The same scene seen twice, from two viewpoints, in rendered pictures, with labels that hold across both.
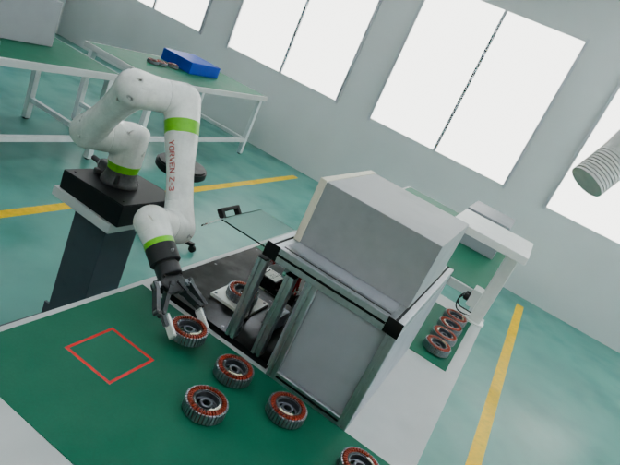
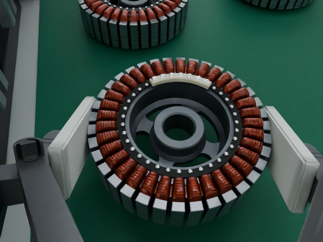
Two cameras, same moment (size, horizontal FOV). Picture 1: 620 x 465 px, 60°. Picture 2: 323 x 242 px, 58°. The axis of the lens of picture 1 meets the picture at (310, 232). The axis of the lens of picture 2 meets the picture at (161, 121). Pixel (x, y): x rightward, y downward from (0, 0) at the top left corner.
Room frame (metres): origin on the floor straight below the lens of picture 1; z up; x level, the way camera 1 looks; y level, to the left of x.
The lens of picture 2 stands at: (1.39, 0.28, 0.95)
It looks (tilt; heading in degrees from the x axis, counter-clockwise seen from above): 56 degrees down; 238
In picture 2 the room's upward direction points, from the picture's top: 2 degrees clockwise
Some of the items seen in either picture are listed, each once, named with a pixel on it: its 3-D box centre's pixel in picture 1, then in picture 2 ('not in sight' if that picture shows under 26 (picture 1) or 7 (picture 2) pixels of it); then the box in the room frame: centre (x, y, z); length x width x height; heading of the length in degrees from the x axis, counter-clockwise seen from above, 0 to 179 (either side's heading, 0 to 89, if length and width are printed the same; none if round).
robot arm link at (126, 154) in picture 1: (125, 146); not in sight; (1.99, 0.80, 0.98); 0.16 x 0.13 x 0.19; 135
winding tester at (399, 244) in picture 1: (387, 231); not in sight; (1.64, -0.22, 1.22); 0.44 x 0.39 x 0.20; 161
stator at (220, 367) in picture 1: (233, 370); (134, 2); (1.27, 0.03, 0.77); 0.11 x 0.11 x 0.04
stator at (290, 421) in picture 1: (286, 410); not in sight; (1.21, -0.14, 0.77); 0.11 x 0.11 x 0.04
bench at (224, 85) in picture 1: (176, 106); not in sight; (5.58, 1.83, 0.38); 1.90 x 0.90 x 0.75; 161
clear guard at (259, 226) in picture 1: (264, 237); not in sight; (1.61, 0.13, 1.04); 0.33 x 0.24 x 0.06; 71
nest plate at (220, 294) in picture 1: (240, 299); not in sight; (1.64, 0.12, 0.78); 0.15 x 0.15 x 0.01; 71
